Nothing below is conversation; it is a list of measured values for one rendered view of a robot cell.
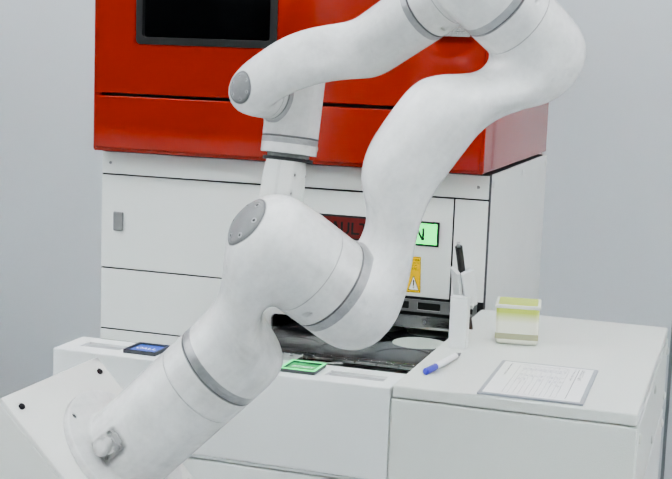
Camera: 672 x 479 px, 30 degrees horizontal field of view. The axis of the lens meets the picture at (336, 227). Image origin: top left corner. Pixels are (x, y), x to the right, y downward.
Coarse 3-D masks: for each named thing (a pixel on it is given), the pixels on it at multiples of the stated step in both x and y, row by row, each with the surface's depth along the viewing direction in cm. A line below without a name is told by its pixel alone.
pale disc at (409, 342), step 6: (396, 342) 237; (402, 342) 237; (408, 342) 237; (414, 342) 237; (420, 342) 237; (426, 342) 238; (432, 342) 238; (438, 342) 238; (414, 348) 232; (420, 348) 232; (426, 348) 233; (432, 348) 233
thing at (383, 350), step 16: (288, 336) 238; (304, 336) 239; (384, 336) 242; (400, 336) 242; (416, 336) 242; (320, 352) 226; (336, 352) 227; (352, 352) 228; (368, 352) 228; (384, 352) 228; (400, 352) 229; (416, 352) 229
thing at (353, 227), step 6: (324, 216) 246; (330, 216) 246; (336, 222) 245; (342, 222) 245; (348, 222) 245; (354, 222) 244; (360, 222) 244; (342, 228) 245; (348, 228) 245; (354, 228) 244; (360, 228) 244; (348, 234) 245; (354, 234) 245; (360, 234) 244
